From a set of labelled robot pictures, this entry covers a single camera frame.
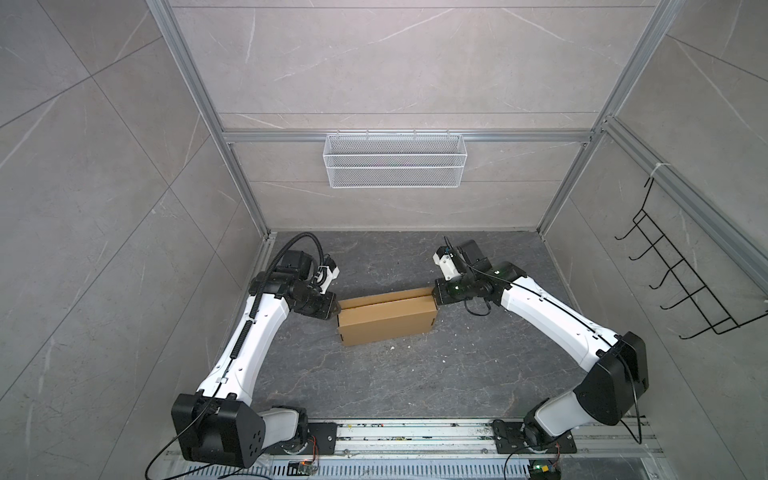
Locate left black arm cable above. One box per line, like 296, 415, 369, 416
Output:
143, 232, 326, 480

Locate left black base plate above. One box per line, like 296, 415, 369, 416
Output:
266, 422, 338, 455

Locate white wire mesh basket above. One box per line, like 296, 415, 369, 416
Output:
323, 133, 468, 189

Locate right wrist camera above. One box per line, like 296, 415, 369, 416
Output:
433, 240, 491, 281

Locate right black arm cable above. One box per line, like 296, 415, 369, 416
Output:
442, 235, 644, 445

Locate black wire hook rack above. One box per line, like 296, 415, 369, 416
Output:
614, 178, 767, 341

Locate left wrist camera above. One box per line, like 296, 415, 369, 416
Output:
278, 248, 341, 295

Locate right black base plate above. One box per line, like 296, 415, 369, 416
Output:
490, 419, 577, 454

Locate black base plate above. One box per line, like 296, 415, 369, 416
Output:
266, 422, 338, 455
490, 419, 577, 454

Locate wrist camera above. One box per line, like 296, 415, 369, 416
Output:
278, 248, 341, 295
433, 240, 491, 281

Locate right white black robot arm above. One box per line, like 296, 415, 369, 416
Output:
433, 253, 649, 450

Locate brown cardboard box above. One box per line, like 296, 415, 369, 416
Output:
338, 287, 438, 346

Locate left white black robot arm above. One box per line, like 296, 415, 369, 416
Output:
171, 266, 339, 468

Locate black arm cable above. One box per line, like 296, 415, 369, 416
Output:
442, 235, 644, 445
143, 232, 326, 480

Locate white cable duct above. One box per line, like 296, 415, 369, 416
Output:
186, 458, 531, 479

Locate aluminium mounting rail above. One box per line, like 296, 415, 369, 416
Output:
310, 418, 664, 459

